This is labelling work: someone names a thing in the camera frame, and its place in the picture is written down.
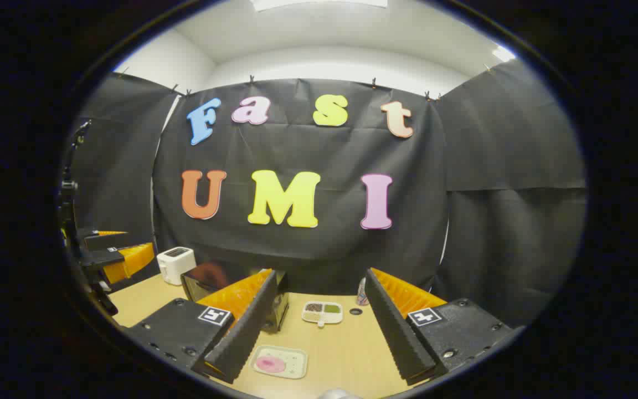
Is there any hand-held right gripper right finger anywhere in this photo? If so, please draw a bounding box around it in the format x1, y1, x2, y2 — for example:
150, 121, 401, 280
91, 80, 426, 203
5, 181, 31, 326
364, 268, 513, 387

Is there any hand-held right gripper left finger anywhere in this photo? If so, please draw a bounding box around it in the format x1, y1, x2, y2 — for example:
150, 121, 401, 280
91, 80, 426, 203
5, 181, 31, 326
122, 269, 279, 385

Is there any pink round food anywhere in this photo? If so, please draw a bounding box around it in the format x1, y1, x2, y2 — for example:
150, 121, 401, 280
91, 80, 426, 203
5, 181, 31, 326
256, 356, 286, 374

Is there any white patterned food tray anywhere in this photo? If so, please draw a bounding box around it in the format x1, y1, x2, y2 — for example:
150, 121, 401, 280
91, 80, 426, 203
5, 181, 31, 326
251, 345, 308, 380

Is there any black electric oven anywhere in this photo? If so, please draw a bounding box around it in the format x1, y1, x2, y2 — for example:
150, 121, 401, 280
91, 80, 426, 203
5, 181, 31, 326
181, 260, 290, 333

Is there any white toaster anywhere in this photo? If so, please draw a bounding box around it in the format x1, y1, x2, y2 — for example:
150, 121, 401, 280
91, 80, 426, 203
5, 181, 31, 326
157, 247, 197, 286

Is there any white divided dish with beans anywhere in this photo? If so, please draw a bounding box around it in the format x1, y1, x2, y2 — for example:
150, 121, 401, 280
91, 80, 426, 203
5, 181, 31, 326
301, 301, 343, 328

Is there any black backdrop cloth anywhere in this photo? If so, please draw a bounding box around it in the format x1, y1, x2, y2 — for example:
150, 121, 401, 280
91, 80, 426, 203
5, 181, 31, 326
67, 58, 588, 328

